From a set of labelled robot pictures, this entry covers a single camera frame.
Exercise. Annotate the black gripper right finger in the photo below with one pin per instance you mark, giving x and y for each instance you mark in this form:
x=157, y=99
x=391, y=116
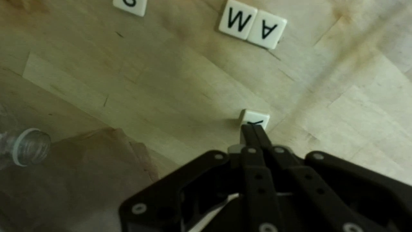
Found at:
x=335, y=201

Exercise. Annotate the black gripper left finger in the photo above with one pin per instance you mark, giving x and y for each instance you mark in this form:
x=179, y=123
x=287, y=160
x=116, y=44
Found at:
x=206, y=194

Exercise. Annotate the letter tile Y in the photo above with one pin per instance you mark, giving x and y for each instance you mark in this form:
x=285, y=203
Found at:
x=252, y=116

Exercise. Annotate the letter tile S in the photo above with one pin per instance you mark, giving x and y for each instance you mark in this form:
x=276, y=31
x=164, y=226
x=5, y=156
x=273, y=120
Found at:
x=129, y=7

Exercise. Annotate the letter tile A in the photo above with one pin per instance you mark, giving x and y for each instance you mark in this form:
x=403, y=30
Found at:
x=268, y=29

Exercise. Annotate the letter tile M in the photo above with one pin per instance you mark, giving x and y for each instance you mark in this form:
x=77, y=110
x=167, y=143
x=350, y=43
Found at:
x=237, y=20

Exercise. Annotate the lying clear plastic bottle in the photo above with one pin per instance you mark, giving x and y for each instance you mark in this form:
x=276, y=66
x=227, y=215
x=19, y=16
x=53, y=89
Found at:
x=27, y=146

